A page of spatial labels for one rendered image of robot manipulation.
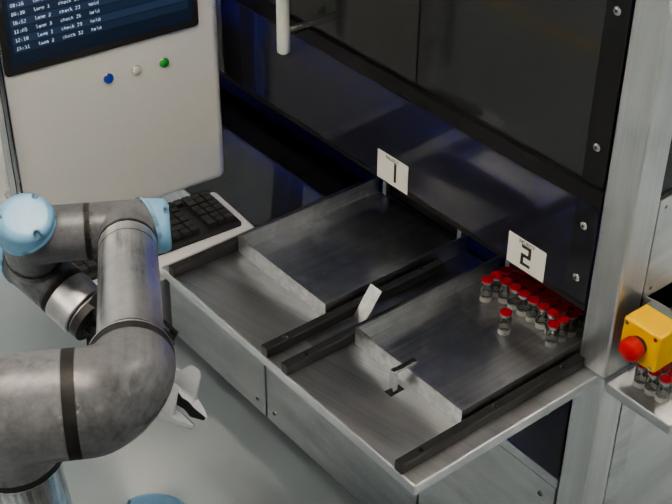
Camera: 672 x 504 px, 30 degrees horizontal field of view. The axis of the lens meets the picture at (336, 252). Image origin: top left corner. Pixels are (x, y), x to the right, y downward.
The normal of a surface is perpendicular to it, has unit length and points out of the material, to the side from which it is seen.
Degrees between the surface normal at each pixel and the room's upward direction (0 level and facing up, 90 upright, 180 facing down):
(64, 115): 90
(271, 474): 0
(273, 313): 0
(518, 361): 0
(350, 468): 90
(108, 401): 54
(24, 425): 64
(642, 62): 90
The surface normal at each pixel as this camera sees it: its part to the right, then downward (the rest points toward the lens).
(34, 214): 0.08, -0.45
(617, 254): -0.78, 0.36
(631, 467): 0.62, 0.46
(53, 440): 0.16, 0.48
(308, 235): 0.01, -0.81
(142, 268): 0.45, -0.82
